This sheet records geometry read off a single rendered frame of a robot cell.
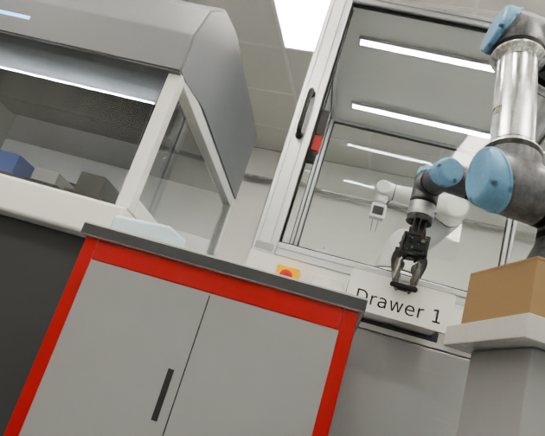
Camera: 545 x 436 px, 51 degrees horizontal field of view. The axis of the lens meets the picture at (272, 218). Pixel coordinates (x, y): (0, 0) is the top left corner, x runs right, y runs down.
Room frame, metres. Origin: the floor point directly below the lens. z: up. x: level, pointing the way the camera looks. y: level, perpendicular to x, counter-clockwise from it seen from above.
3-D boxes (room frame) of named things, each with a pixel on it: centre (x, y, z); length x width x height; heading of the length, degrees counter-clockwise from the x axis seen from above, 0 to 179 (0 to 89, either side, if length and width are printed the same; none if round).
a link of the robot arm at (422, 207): (1.49, -0.40, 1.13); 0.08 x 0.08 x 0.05
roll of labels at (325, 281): (1.24, -0.16, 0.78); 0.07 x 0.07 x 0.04
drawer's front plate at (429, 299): (1.53, -0.40, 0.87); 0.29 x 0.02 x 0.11; 81
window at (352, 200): (1.70, -0.47, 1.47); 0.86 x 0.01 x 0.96; 81
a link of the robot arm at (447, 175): (1.39, -0.42, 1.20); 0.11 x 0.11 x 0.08; 3
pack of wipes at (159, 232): (1.27, 0.26, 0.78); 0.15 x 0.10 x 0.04; 69
